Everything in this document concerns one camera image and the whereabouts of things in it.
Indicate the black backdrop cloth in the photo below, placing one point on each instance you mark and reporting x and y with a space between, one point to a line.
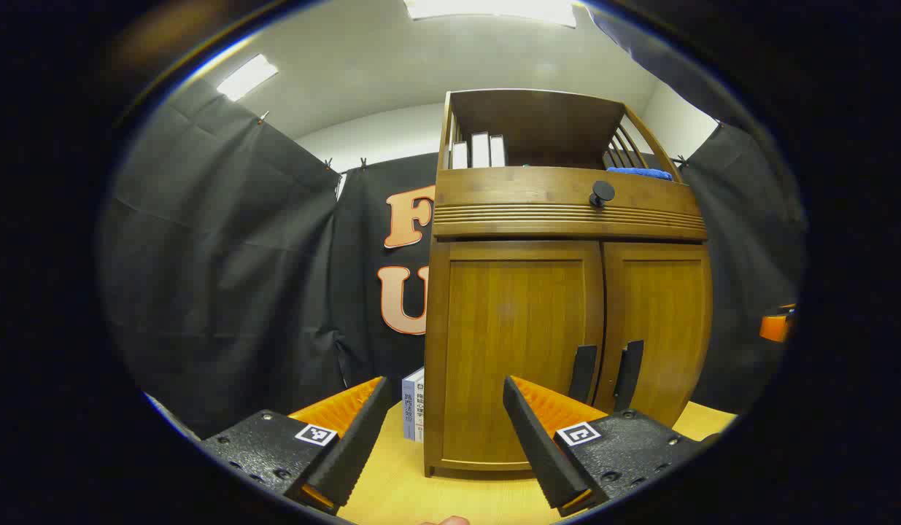
224 255

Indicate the wooden double-door shoe cabinet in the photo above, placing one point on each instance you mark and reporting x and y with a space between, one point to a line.
508 191

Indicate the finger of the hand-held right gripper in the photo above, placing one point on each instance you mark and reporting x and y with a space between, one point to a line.
777 325

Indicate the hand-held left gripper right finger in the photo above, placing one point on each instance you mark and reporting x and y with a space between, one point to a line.
538 452

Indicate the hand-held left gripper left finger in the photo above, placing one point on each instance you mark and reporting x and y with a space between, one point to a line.
355 445

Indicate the blue cloth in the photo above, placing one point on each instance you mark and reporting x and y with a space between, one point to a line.
640 173

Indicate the white binder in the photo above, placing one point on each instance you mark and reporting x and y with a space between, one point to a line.
497 150
480 150
459 156

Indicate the wooden cabinet door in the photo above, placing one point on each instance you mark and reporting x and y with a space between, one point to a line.
508 328
662 313

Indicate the ceiling light panel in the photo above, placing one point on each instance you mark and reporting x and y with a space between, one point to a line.
247 77
494 9

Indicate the black round drawer knob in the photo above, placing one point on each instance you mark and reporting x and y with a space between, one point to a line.
602 192

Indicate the white and blue book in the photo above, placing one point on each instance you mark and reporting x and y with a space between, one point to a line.
412 408

